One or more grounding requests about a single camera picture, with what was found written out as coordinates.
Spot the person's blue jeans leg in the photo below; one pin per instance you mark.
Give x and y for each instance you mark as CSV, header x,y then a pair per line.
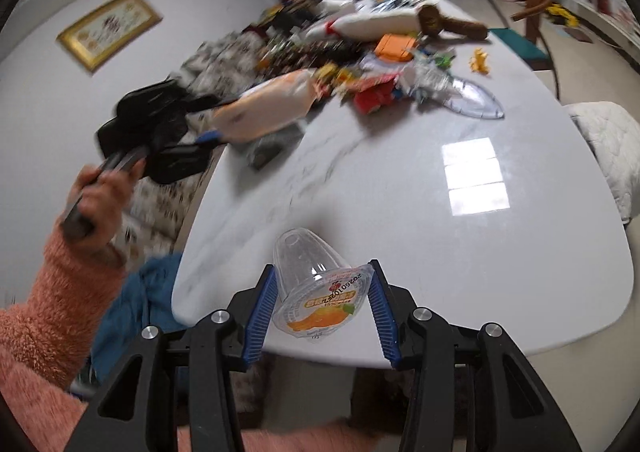
x,y
135,307

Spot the small yellow toy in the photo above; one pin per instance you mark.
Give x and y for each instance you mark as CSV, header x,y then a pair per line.
x,y
480,62

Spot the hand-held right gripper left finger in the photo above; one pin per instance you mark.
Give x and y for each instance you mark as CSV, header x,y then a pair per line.
x,y
257,319

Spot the patterned sofa cover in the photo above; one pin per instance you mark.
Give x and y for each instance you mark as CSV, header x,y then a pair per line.
x,y
210,56

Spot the brown plush hammer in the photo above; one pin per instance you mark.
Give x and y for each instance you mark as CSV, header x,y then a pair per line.
x,y
450,24

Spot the person's right forearm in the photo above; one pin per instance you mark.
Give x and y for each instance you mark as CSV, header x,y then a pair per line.
x,y
310,437

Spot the white bowling pin plush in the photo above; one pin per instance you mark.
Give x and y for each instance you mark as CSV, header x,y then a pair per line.
x,y
370,24

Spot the person's left hand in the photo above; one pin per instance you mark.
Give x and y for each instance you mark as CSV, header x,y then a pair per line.
x,y
107,204

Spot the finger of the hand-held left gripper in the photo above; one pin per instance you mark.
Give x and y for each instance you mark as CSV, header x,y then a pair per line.
x,y
209,137
205,104

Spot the yellow flower bunch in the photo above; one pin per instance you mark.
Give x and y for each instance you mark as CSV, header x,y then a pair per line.
x,y
562,15

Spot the pile of assorted toys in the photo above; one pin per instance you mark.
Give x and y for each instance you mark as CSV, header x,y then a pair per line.
x,y
350,71

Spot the person's left forearm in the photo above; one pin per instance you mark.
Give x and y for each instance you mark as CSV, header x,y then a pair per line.
x,y
45,332

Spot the white quilted cushion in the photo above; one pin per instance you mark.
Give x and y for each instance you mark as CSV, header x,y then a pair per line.
x,y
610,156

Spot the clear jelly cup orange label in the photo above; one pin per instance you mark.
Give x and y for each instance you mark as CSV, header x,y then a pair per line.
x,y
310,282

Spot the orange plastic case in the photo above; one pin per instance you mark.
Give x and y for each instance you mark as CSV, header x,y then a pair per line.
x,y
395,46

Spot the gold framed wall picture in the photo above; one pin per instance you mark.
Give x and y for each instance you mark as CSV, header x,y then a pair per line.
x,y
107,29

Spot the orange and white snack packet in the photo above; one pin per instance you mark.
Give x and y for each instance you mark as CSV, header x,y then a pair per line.
x,y
265,106

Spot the clear plastic blister packaging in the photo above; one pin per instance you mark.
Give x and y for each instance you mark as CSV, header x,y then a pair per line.
x,y
465,96

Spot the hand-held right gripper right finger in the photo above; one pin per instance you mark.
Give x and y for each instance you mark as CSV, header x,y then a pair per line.
x,y
382,319

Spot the wooden armchair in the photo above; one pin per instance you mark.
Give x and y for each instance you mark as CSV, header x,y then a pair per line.
x,y
530,6

